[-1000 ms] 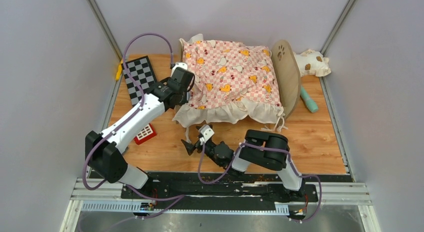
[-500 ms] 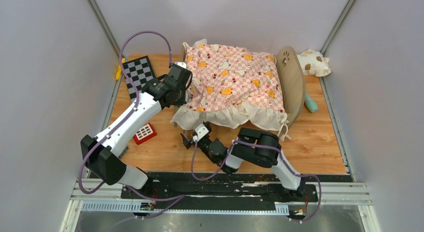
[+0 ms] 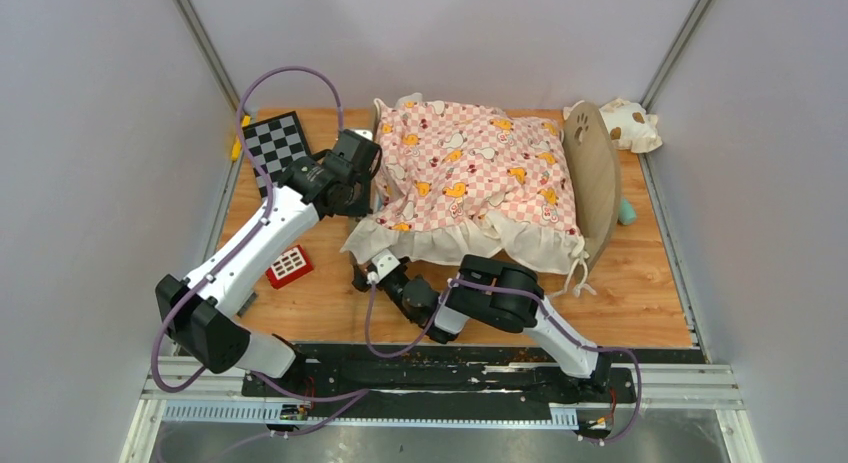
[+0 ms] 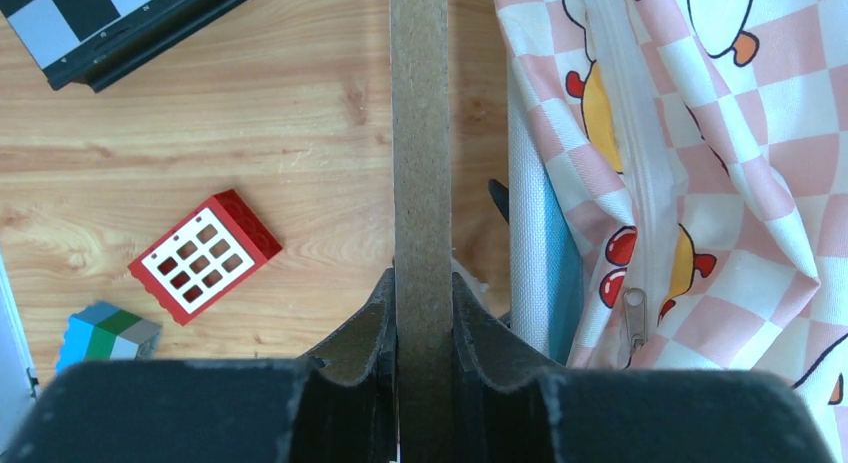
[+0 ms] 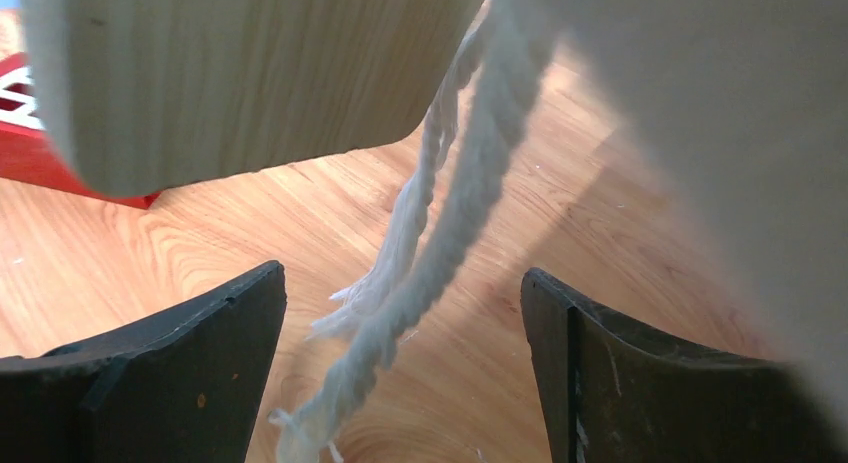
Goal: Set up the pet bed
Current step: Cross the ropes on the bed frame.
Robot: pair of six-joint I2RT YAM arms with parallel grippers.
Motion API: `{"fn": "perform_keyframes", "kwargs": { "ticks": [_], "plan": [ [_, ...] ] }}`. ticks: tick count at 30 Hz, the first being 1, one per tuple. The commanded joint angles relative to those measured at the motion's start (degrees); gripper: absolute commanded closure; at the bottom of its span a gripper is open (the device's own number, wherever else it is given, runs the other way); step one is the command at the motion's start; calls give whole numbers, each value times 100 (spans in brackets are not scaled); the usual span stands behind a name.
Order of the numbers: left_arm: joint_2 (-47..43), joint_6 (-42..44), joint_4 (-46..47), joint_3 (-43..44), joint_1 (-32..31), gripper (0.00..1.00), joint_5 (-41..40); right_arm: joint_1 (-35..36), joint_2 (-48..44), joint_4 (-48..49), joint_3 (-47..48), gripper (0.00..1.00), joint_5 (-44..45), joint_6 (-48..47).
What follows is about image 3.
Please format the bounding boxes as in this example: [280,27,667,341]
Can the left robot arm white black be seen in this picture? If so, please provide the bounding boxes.
[155,129,381,396]

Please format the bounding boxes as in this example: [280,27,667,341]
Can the blue green grey block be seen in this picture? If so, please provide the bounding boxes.
[236,292,258,317]

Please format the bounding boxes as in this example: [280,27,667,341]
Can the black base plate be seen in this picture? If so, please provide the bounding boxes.
[240,343,637,420]

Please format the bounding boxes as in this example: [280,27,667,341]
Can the pink checkered duck cushion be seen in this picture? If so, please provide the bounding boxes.
[340,92,598,299]

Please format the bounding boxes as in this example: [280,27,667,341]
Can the teal cylindrical toy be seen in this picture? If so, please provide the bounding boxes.
[618,197,638,226]

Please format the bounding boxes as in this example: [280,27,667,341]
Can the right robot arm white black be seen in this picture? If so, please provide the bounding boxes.
[352,250,611,401]

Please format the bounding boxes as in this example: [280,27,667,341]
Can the wooden pet bed striped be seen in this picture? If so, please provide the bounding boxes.
[344,100,624,270]

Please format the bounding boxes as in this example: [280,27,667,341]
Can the yellow clip on frame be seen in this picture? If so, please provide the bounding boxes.
[230,114,252,163]

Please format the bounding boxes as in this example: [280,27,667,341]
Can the cream pillow brown spots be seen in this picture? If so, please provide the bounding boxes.
[560,98,663,154]

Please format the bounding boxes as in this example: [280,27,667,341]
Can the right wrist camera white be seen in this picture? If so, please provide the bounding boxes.
[366,249,401,286]

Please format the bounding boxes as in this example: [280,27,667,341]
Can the black grey chessboard box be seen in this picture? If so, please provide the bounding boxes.
[244,111,312,185]

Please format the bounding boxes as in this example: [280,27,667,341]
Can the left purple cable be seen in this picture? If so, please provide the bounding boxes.
[149,65,372,438]

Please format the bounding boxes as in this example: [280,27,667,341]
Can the red white window brick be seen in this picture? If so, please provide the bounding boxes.
[265,245,314,289]

